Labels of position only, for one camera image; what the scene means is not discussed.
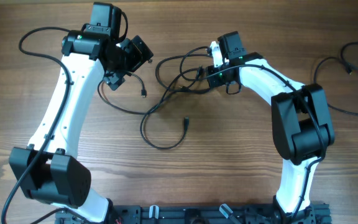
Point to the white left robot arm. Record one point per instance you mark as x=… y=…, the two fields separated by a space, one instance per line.
x=47 y=169

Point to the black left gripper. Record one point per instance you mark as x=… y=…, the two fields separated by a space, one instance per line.
x=113 y=78

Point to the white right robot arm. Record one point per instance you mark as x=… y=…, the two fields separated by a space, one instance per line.
x=302 y=128

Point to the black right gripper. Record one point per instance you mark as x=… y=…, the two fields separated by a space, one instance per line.
x=213 y=81

